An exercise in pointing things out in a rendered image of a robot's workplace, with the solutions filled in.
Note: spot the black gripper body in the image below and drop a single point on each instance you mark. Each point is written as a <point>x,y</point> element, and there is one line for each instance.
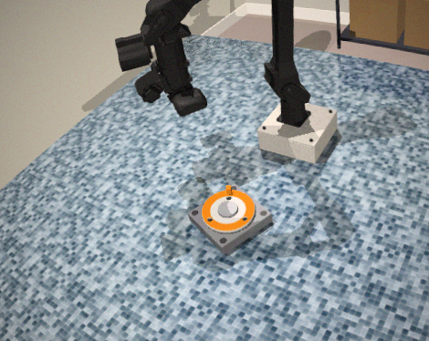
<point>187,99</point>

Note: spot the orange round plate with tab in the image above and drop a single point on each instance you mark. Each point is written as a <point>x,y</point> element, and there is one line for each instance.
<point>245,205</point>

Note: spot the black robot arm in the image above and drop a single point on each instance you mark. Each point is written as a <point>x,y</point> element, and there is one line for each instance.
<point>162,28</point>

